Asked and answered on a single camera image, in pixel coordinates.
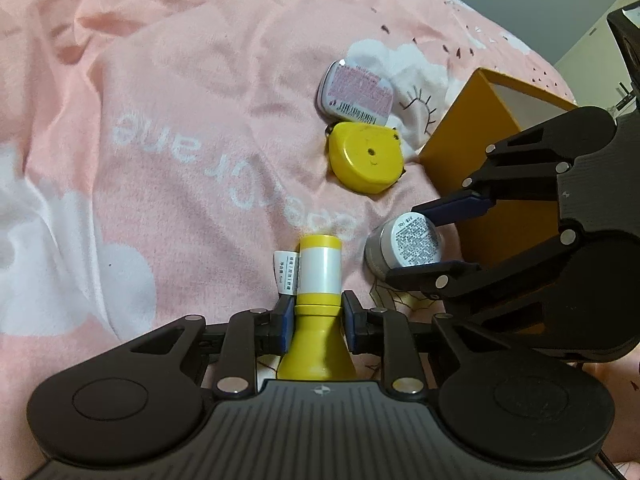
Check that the yellow tape measure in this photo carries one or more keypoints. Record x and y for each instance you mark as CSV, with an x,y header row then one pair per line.
x,y
367,157

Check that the tin with pink label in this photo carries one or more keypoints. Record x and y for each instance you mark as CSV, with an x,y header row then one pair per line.
x,y
357,91

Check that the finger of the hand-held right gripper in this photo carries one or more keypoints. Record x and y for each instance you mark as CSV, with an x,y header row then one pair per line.
x,y
450,275
455,207

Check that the pink printed bedsheet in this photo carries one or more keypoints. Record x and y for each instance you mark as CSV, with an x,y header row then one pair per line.
x,y
175,135

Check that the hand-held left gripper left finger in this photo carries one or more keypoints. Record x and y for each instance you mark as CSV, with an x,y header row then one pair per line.
x,y
287,324

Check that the dark object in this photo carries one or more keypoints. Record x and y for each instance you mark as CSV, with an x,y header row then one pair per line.
x,y
625,55

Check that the yellow cardboard box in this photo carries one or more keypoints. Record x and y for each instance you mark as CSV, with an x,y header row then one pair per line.
x,y
480,130

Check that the yellow bottle with white label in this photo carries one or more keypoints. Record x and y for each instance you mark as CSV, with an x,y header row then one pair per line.
x,y
320,280

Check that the small white labelled tube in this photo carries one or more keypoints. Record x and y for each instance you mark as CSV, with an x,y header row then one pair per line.
x,y
287,272

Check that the silver jar with white label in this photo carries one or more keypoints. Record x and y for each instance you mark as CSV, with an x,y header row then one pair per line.
x,y
410,245

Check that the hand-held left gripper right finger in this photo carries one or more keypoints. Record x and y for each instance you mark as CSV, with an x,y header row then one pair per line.
x,y
349,322

